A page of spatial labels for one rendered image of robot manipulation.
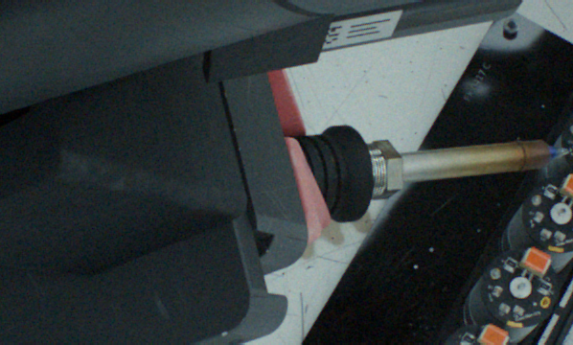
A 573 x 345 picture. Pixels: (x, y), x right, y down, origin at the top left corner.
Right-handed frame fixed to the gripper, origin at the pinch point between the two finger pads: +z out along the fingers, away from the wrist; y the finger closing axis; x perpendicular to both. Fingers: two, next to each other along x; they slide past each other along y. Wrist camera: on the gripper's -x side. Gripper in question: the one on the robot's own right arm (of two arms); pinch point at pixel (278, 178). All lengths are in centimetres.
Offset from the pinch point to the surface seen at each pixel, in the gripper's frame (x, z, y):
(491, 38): -1.9, 17.4, 7.6
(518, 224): -2.0, 12.7, -0.5
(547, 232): -3.0, 12.1, -1.2
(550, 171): -3.1, 14.8, 1.4
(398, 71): 1.7, 16.6, 7.5
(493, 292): -1.1, 11.0, -2.6
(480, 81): -1.1, 17.0, 6.0
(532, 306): -2.0, 11.6, -3.3
